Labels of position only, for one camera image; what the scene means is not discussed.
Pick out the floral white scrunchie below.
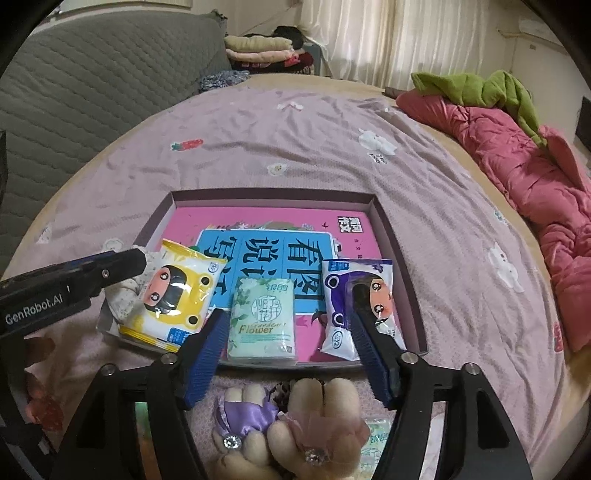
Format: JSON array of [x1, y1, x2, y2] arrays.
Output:
[[105, 246, 159, 324]]

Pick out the purple wet wipes pack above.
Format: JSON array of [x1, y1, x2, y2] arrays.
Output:
[[322, 259, 406, 361]]

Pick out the green flower tissue pack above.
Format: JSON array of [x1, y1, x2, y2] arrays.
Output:
[[226, 277, 297, 363]]

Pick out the yellow wet wipes pack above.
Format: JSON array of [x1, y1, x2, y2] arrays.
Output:
[[118, 239, 226, 352]]

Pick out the plush bunny purple dress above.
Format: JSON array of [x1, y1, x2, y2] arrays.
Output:
[[211, 382, 283, 480]]

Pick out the plush bunny pink dress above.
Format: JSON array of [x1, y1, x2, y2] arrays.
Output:
[[266, 376, 372, 480]]

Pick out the person's hand red nails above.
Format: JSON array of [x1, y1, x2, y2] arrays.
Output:
[[24, 337, 64, 432]]

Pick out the leopard print scrunchie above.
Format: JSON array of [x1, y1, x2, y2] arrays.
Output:
[[269, 380, 295, 412]]

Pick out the shallow grey cardboard box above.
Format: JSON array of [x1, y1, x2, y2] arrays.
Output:
[[95, 186, 429, 370]]

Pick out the lilac patterned bed quilt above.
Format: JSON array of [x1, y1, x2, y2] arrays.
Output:
[[7, 86, 566, 467]]

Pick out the pink and blue book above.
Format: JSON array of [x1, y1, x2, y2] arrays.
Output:
[[156, 207, 382, 363]]

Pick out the green sponge in plastic bag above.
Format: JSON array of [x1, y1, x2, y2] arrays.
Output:
[[134, 402, 152, 479]]

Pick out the grey quilted sofa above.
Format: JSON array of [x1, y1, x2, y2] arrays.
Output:
[[1, 10, 229, 267]]

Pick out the dark floral fabric bundle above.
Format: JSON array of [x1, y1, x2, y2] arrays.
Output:
[[197, 70, 250, 93]]

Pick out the pink red comforter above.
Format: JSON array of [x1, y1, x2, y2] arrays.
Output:
[[397, 90, 590, 351]]

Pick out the stack of folded clothes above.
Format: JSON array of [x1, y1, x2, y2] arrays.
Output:
[[224, 26, 315, 75]]

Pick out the green garment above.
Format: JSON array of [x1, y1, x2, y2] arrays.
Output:
[[411, 70, 547, 147]]

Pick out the black flat television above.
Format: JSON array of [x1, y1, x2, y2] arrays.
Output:
[[575, 97, 591, 151]]

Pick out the white sheer curtain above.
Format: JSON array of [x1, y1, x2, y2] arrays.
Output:
[[298, 0, 493, 89]]

